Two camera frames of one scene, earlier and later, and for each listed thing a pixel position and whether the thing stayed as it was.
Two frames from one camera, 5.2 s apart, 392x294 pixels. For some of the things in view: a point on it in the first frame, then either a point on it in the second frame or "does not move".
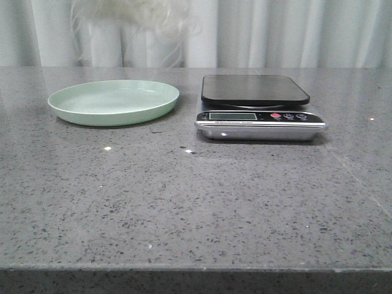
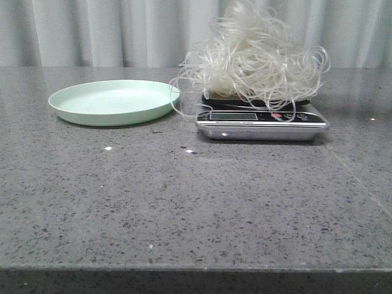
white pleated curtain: x=232 y=33 does not move
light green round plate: x=113 y=103 does not move
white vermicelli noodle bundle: x=165 y=19 -> x=251 y=55
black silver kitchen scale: x=256 y=107 does not move
